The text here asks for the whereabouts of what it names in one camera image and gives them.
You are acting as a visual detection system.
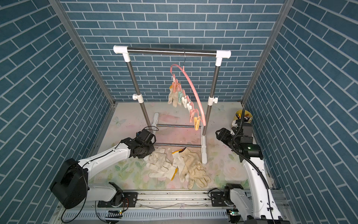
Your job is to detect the white cotton glove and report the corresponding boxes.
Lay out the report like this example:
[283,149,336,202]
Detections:
[168,85,179,107]
[146,163,178,180]
[147,147,172,171]

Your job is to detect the pink clip hanger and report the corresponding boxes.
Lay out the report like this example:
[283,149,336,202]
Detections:
[170,50,206,131]

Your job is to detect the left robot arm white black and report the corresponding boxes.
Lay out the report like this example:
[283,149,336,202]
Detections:
[49,128,156,209]

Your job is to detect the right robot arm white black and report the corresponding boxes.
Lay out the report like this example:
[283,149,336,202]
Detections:
[215,123,289,224]

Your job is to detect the yellow cup with pens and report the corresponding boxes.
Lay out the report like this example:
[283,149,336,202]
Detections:
[235,110,253,123]

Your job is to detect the white glove yellow cuff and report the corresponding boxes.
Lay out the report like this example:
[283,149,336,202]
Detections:
[172,149,189,183]

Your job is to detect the dirty beige cotton glove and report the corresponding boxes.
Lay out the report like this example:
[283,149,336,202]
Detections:
[179,148,211,189]

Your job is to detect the metal clothes drying rack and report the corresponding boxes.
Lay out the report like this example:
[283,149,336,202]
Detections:
[103,45,232,162]

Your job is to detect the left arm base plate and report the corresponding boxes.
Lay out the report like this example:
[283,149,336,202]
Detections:
[97,192,138,209]

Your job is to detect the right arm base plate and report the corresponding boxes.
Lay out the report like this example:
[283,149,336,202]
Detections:
[209,191,233,207]

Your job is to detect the aluminium front rail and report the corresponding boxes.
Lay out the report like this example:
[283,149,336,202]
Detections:
[48,189,297,224]

